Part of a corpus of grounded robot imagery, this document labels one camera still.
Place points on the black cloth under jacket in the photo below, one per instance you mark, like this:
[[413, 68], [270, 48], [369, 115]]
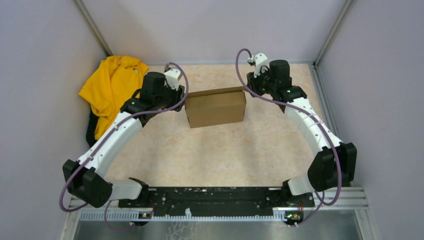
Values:
[[91, 127]]

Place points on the brown cardboard box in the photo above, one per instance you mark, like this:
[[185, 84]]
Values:
[[215, 107]]

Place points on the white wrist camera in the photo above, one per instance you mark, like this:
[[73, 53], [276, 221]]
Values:
[[172, 77], [261, 63]]

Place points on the aluminium corner post left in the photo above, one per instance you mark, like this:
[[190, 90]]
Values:
[[92, 26]]

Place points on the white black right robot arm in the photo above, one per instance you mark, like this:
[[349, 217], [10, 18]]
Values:
[[335, 161]]

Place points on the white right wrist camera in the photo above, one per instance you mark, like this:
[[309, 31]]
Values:
[[261, 63]]

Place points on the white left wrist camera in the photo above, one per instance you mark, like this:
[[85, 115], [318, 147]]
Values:
[[172, 77]]

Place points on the aluminium front frame rail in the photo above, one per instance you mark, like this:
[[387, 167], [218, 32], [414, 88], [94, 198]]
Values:
[[348, 198]]

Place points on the yellow jacket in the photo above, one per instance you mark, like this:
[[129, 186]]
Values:
[[110, 86]]

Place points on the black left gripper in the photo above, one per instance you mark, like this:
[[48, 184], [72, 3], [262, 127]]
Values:
[[178, 95]]

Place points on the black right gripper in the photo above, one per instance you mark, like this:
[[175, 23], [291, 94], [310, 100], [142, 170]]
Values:
[[251, 82]]

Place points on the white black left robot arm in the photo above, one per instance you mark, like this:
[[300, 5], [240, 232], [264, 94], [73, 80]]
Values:
[[85, 177]]

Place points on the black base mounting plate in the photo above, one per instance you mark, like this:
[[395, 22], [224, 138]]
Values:
[[215, 201]]

